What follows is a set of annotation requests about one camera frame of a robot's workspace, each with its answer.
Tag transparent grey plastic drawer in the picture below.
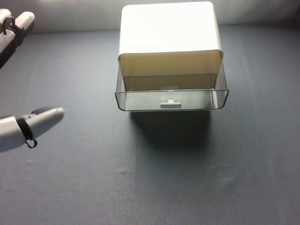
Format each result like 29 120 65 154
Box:
114 54 230 112

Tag grey table cloth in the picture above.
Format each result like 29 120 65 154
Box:
0 23 300 225

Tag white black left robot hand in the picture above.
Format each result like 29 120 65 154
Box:
0 8 65 153

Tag white drawer cabinet shell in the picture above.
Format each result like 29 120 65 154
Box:
118 1 225 92

